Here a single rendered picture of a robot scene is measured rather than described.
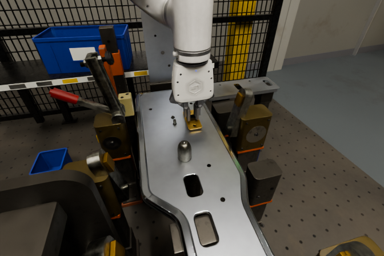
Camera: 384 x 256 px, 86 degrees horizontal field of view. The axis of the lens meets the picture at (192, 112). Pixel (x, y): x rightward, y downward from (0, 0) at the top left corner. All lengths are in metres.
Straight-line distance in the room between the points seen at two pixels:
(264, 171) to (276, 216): 0.31
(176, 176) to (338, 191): 0.65
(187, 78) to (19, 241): 0.38
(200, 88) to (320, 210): 0.59
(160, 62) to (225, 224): 0.57
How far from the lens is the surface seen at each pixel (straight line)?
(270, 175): 0.50
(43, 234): 0.23
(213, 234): 0.42
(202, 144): 0.52
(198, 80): 0.49
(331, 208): 0.90
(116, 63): 0.79
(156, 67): 0.78
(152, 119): 0.61
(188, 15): 0.43
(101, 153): 0.39
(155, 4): 0.50
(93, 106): 0.53
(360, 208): 0.95
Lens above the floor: 1.37
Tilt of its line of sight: 36 degrees down
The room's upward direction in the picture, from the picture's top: straight up
